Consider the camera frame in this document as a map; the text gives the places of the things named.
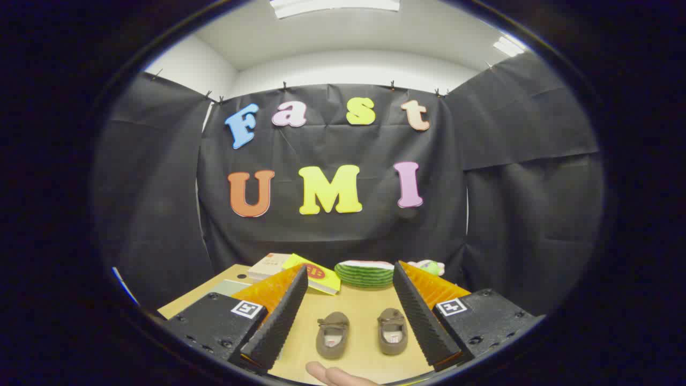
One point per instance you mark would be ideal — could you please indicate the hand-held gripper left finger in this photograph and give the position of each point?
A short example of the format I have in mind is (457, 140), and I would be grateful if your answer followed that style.
(278, 321)

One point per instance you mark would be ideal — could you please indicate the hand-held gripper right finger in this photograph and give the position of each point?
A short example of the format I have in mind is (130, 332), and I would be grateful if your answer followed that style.
(420, 321)

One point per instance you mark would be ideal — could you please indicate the brown fuzzy shoe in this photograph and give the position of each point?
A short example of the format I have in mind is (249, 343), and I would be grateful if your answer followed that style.
(391, 319)
(332, 324)

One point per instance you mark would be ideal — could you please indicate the pale green storage box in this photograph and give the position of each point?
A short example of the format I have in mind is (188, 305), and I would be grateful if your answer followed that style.
(230, 288)

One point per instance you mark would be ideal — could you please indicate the pink and green plush toy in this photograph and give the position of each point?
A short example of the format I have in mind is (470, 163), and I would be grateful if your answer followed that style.
(431, 266)

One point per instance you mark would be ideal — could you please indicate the beige cover book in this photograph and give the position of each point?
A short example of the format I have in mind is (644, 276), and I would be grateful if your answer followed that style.
(268, 264)

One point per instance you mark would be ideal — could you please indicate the yellow book red label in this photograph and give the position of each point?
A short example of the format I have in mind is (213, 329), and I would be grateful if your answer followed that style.
(324, 279)

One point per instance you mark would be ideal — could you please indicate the watermelon slice plush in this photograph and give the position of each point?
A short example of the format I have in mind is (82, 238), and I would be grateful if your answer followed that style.
(364, 276)

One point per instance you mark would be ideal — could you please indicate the small ceiling light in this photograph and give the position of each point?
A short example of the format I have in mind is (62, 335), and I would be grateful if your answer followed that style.
(509, 46)

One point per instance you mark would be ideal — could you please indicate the long ceiling light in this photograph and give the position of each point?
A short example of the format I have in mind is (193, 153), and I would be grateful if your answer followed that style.
(332, 6)

